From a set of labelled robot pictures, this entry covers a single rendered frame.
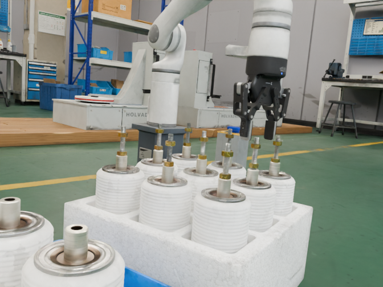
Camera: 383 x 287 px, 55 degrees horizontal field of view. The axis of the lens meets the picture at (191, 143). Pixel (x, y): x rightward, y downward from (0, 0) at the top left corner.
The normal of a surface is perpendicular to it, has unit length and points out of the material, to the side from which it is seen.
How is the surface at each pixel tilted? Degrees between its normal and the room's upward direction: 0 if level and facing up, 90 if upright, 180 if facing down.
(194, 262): 90
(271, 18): 90
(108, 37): 90
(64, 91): 92
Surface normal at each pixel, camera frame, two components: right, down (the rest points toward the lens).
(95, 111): 0.70, 0.16
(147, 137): -0.70, 0.09
